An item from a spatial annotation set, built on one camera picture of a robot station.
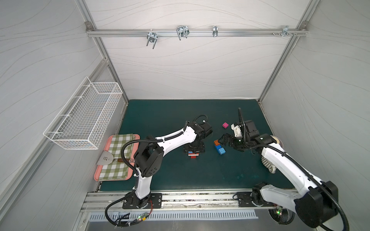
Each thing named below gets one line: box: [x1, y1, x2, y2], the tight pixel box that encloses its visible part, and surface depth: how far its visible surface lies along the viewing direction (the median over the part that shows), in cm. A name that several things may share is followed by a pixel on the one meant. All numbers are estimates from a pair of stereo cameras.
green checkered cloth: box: [98, 133, 136, 180], surface depth 84 cm
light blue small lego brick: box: [218, 147, 226, 155], surface depth 90 cm
